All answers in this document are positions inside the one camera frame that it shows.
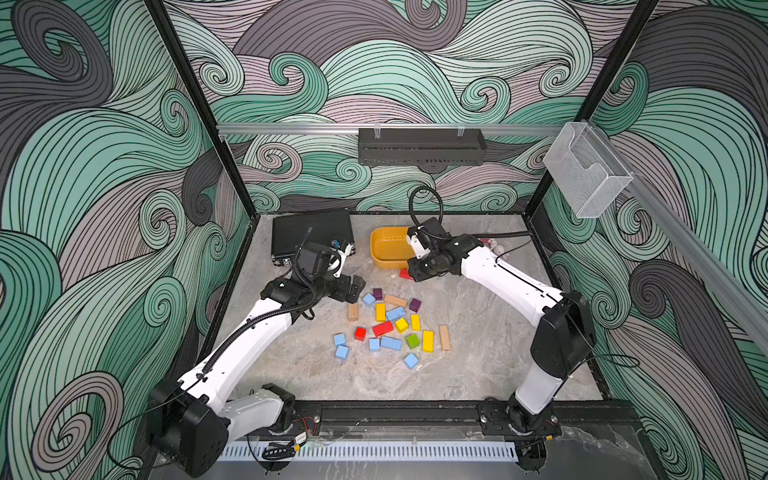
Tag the yellow long block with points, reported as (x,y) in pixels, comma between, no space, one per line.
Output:
(380,312)
(428,341)

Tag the yellow long block left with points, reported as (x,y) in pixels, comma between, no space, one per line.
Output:
(380,312)

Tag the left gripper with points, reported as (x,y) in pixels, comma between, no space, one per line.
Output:
(354,288)

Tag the aluminium wall rail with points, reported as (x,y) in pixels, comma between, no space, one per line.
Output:
(323,129)

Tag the wooden block angled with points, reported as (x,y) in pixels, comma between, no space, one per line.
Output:
(394,300)

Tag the red block near bin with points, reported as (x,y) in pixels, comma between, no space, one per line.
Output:
(404,275)

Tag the wooden block right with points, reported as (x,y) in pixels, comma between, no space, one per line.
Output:
(444,338)

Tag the red long block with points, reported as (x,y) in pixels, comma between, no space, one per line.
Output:
(382,328)

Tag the black briefcase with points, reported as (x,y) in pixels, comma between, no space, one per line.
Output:
(329,228)

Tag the small pink white toy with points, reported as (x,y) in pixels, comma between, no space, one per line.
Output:
(493,245)

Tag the blue cube bottom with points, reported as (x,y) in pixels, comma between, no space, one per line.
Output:
(411,361)

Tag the yellow plastic bin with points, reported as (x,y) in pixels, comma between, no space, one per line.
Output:
(390,249)

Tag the yellow cube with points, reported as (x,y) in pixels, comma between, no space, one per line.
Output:
(401,325)

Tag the black wall shelf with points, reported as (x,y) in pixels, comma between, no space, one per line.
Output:
(421,148)

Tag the clear acrylic holder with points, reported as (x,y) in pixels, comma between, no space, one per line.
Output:
(588,170)

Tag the green cube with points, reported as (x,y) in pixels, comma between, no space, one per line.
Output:
(413,341)

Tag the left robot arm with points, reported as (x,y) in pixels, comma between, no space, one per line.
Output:
(190,420)

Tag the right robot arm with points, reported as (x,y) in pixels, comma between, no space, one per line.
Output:
(564,335)

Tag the wooden block left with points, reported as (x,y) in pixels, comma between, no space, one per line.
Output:
(353,312)

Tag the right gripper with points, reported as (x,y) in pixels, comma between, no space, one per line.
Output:
(414,271)

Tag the yellow long block right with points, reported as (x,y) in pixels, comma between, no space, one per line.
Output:
(428,341)

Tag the purple cube right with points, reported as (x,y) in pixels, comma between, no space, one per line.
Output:
(415,305)

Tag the wooden block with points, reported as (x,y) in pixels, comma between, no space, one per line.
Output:
(444,338)
(353,312)

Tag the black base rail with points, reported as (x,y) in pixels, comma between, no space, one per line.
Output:
(493,417)

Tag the blue long block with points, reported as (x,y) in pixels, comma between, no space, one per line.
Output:
(396,314)
(390,343)

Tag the blue long block lower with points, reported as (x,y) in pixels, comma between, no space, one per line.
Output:
(390,343)

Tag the blue long block centre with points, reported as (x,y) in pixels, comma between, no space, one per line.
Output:
(396,314)

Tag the white slotted cable duct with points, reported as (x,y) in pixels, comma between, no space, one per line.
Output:
(443,450)

